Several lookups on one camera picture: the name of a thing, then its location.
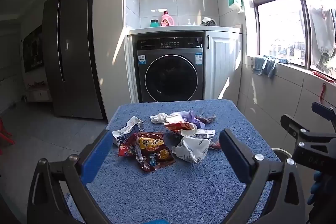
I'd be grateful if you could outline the red bar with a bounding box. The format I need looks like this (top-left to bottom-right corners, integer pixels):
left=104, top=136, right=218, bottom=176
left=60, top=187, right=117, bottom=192
left=312, top=70, right=336, bottom=83

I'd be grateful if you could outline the person's right hand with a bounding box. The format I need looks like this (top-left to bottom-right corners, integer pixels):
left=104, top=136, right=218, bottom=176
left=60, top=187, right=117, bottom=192
left=307, top=171, right=325, bottom=206

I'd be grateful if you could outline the purple plastic wrapper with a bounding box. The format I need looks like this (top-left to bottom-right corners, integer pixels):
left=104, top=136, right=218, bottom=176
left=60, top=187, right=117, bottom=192
left=184, top=110, right=208, bottom=130

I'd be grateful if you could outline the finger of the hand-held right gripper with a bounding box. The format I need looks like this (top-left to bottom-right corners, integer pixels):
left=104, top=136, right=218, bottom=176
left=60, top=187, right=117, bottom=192
left=312, top=102, right=336, bottom=132
left=280, top=114, right=315, bottom=146

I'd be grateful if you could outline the dark brown wrapper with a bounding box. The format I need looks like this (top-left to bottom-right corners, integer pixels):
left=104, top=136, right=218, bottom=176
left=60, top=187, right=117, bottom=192
left=197, top=114, right=217, bottom=125

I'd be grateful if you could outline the white paper bag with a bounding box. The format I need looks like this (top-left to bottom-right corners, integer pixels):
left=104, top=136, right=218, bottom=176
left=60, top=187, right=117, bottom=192
left=172, top=135, right=210, bottom=164

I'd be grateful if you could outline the red cord strap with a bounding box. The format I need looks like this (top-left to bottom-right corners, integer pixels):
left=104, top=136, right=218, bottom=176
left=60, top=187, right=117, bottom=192
left=319, top=83, right=327, bottom=104

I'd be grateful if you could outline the dark grey refrigerator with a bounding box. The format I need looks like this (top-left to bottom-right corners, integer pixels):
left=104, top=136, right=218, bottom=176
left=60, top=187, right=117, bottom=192
left=42, top=0, right=105, bottom=119

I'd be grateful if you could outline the white base cabinet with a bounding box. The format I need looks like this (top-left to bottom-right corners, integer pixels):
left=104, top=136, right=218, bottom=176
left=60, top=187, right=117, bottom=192
left=125, top=26, right=243, bottom=104

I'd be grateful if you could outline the white printed wrapper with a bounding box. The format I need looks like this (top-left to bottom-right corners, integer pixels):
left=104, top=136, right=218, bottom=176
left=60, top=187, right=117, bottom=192
left=112, top=116, right=144, bottom=147

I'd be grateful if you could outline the white label strip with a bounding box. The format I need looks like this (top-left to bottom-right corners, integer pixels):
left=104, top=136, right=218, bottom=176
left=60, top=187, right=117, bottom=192
left=196, top=129, right=215, bottom=140

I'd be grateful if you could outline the pink low cabinet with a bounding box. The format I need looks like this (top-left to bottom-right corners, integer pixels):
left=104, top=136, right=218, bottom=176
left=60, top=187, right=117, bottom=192
left=26, top=82, right=51, bottom=102

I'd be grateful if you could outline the blue terry table towel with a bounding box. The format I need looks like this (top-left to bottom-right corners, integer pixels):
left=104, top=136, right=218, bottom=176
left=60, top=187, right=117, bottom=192
left=66, top=99, right=289, bottom=224

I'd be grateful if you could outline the red brown snack bag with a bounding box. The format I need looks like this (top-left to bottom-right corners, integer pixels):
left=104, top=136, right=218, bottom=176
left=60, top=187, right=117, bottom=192
left=118, top=132, right=176, bottom=173

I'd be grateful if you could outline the red plastic stool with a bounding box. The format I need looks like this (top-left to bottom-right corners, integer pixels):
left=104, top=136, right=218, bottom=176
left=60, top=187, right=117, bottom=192
left=0, top=116, right=15, bottom=155

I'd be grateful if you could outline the red and white wrapper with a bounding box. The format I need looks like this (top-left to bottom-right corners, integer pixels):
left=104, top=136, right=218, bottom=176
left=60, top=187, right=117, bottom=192
left=163, top=114, right=198, bottom=136

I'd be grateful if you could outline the blue hanging towel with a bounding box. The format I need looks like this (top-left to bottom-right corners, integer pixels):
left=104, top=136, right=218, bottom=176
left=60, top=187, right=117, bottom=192
left=251, top=55, right=289, bottom=79

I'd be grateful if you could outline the round white trash bin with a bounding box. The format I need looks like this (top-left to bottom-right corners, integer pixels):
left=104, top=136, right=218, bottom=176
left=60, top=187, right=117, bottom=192
left=272, top=148, right=290, bottom=161

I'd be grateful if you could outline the white hanging garment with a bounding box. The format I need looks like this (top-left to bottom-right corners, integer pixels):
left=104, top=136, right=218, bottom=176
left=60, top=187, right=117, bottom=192
left=308, top=5, right=336, bottom=75

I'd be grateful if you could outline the dark grey washing machine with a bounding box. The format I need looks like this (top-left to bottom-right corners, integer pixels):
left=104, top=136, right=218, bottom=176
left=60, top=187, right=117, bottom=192
left=136, top=37, right=205, bottom=103

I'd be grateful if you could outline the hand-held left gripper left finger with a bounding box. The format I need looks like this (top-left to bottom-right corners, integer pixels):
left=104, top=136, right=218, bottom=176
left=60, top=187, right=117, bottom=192
left=28, top=130, right=114, bottom=224

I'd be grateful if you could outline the bundled cloth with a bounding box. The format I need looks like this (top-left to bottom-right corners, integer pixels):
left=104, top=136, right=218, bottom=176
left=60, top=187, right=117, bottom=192
left=200, top=17, right=217, bottom=26

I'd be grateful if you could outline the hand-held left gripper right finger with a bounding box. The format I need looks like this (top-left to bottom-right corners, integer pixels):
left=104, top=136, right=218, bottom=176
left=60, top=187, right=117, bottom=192
left=219, top=129, right=306, bottom=224

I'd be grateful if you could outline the brown window frame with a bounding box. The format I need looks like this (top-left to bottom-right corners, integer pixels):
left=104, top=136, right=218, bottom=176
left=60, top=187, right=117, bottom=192
left=240, top=0, right=336, bottom=75

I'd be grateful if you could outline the pink detergent bottle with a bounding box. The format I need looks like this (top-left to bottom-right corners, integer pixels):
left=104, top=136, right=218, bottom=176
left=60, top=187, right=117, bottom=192
left=161, top=11, right=176, bottom=27

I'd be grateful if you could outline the white tissue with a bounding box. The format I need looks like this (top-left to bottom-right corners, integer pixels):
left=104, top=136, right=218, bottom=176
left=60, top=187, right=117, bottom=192
left=150, top=113, right=168, bottom=124

